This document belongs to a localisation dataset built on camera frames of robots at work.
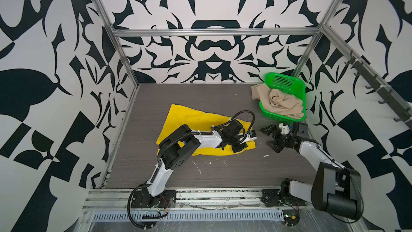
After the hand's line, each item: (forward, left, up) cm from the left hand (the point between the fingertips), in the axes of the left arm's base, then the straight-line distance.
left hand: (248, 141), depth 89 cm
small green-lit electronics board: (-34, -13, -4) cm, 37 cm away
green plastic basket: (+39, -39, +1) cm, 55 cm away
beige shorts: (+22, -20, +6) cm, 30 cm away
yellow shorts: (+14, +26, -1) cm, 30 cm away
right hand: (+1, -8, +5) cm, 10 cm away
